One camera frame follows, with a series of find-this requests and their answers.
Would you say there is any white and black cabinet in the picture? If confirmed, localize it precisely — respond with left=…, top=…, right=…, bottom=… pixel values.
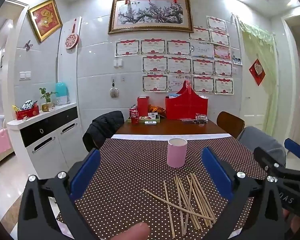
left=7, top=102, right=78, bottom=178

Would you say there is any red basket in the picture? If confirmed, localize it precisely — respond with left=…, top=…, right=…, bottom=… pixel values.
left=165, top=81, right=210, bottom=120

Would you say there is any round red wall ornament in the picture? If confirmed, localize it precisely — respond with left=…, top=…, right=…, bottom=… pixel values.
left=65, top=17, right=79, bottom=50

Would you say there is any pink sofa cover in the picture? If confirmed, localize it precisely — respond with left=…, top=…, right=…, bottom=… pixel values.
left=0, top=127, right=14, bottom=166

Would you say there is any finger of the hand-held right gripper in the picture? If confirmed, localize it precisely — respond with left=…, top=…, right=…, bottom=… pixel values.
left=284, top=138, right=300, bottom=160
left=253, top=147, right=300, bottom=188

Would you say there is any orange snack bag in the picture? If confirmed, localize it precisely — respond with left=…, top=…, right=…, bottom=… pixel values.
left=148, top=104, right=165, bottom=113

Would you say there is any pink cup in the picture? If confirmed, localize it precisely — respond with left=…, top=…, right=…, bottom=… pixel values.
left=167, top=138, right=188, bottom=168

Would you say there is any person's left hand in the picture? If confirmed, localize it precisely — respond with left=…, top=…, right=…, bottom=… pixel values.
left=116, top=222, right=150, bottom=240

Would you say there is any black white patterned cloth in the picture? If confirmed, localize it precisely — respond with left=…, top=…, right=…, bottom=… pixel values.
left=20, top=100, right=38, bottom=110

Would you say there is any black jacket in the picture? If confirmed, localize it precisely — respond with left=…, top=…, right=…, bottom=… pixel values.
left=82, top=110, right=125, bottom=153

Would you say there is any grey garment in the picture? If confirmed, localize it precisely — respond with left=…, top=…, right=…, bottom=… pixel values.
left=239, top=126, right=287, bottom=168

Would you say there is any person's right hand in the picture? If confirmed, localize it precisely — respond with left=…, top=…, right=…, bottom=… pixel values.
left=282, top=208, right=300, bottom=240

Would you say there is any brown polka dot tablecloth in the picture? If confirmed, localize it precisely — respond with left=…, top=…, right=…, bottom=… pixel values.
left=57, top=134, right=268, bottom=240

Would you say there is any framed blossom painting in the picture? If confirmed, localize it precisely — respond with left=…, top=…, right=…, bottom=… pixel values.
left=108, top=0, right=193, bottom=34

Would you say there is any green tray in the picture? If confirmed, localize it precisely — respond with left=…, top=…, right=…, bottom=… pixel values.
left=127, top=114, right=161, bottom=125

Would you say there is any brown wooden chair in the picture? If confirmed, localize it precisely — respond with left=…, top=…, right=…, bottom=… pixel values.
left=216, top=111, right=245, bottom=139

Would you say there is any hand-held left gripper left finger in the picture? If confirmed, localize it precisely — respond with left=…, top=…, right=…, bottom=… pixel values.
left=17, top=148, right=102, bottom=240

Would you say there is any red box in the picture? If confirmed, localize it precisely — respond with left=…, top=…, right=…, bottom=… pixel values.
left=137, top=96, right=150, bottom=117

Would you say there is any red diamond door decoration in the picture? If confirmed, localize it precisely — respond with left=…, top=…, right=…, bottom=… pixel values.
left=249, top=59, right=266, bottom=87

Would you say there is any green door curtain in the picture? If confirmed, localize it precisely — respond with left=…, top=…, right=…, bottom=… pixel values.
left=239, top=20, right=278, bottom=130

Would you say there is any small potted plant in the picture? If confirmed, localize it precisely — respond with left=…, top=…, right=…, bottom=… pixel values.
left=39, top=87, right=58, bottom=112

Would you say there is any teal humidifier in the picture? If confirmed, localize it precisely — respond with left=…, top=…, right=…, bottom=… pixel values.
left=55, top=81, right=70, bottom=105

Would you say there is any white door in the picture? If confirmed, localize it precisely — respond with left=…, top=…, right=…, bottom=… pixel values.
left=241, top=87, right=265, bottom=132

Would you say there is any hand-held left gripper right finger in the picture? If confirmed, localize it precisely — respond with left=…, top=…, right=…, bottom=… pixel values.
left=201, top=146, right=285, bottom=240

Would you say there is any gold framed red picture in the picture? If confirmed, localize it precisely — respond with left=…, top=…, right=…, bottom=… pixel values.
left=27, top=0, right=63, bottom=43

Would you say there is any bunch of wooden chopsticks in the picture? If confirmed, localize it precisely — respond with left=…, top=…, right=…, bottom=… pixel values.
left=143, top=172, right=217, bottom=239

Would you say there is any red tin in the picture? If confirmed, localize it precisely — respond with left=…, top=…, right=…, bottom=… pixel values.
left=16, top=106, right=40, bottom=120

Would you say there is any group of wall certificates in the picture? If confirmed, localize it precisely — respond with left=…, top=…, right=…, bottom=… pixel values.
left=114, top=16, right=234, bottom=95

